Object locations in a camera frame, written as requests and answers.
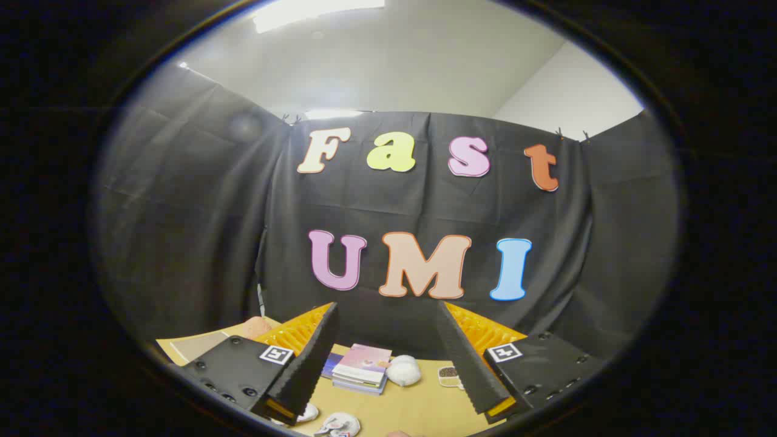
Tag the white cover book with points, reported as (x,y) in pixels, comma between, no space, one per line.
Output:
(359,384)

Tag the white canvas shoe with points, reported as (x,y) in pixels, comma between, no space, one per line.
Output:
(308,414)
(340,423)

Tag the pink textured ball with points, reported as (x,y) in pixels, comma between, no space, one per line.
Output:
(255,328)

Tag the white plush lump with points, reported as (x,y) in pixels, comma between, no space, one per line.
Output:
(403,371)

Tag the black backdrop cloth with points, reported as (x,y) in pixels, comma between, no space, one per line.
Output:
(212,212)

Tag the pink cover book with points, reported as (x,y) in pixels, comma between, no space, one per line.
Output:
(364,361)

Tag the beige fabric storage box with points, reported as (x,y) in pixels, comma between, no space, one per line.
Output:
(195,347)

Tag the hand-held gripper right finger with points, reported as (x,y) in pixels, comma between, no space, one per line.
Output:
(467,364)

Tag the pale blue cover book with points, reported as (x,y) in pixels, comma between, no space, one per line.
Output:
(358,391)

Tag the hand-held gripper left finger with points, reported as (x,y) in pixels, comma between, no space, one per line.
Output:
(306,364)

